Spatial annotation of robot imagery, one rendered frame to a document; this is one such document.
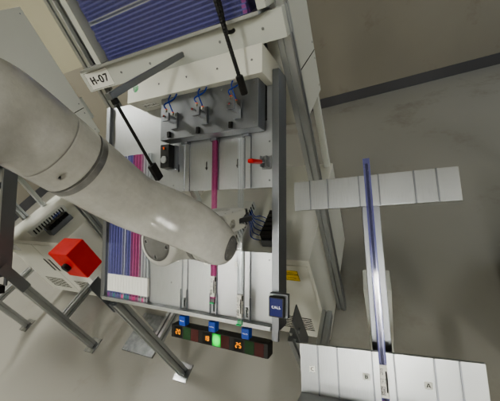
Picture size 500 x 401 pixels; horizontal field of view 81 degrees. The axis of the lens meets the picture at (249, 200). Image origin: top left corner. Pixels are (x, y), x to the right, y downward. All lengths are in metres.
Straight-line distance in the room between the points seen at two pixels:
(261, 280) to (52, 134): 0.63
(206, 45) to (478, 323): 1.57
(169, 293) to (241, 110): 0.61
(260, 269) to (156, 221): 0.45
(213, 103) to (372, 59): 3.14
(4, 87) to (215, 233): 0.31
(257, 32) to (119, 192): 0.62
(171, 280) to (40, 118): 0.75
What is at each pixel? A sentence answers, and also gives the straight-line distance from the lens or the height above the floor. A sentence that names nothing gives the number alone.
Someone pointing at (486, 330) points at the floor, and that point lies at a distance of 1.71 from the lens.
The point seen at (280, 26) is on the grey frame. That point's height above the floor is 1.34.
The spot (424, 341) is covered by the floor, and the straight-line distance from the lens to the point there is 1.63.
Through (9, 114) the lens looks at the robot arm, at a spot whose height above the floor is 1.41.
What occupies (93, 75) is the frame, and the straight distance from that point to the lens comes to 1.27.
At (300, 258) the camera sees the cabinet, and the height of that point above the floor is 0.62.
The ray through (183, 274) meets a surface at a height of 0.80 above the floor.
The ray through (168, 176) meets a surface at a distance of 1.02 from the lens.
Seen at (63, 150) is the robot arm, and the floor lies 1.36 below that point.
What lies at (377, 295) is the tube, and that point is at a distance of 0.68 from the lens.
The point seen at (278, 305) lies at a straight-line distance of 0.78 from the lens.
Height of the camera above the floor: 1.44
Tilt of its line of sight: 34 degrees down
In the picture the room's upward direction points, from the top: 21 degrees counter-clockwise
